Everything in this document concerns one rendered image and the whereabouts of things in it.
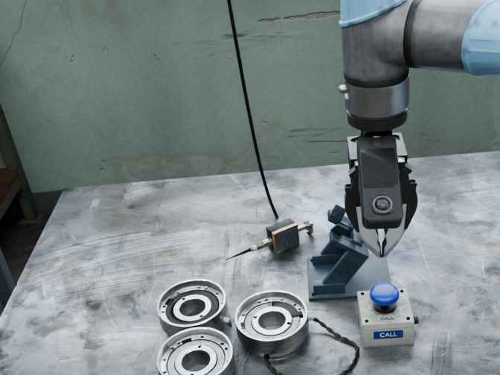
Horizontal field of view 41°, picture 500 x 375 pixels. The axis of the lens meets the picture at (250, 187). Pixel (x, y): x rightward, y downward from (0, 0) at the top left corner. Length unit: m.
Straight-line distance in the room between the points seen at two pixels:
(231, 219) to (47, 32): 1.50
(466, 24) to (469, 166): 0.68
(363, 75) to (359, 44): 0.04
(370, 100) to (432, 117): 1.89
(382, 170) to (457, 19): 0.19
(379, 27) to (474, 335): 0.47
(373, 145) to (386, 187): 0.06
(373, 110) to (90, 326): 0.57
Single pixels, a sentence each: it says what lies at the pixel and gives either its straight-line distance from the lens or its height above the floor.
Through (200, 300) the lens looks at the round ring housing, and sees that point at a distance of 1.05.
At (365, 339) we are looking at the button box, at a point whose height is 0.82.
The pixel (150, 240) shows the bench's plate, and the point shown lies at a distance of 1.24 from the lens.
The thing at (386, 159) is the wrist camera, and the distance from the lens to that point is 0.81.
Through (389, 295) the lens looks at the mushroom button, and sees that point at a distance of 0.95.
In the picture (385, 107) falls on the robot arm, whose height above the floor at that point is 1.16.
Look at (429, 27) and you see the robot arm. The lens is 0.74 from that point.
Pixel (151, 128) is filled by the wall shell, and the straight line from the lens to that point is 2.67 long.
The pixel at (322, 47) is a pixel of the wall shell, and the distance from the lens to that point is 2.50.
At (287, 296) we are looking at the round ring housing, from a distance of 1.02.
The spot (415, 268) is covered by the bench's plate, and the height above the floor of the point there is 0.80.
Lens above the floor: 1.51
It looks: 32 degrees down
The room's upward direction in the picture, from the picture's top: 8 degrees counter-clockwise
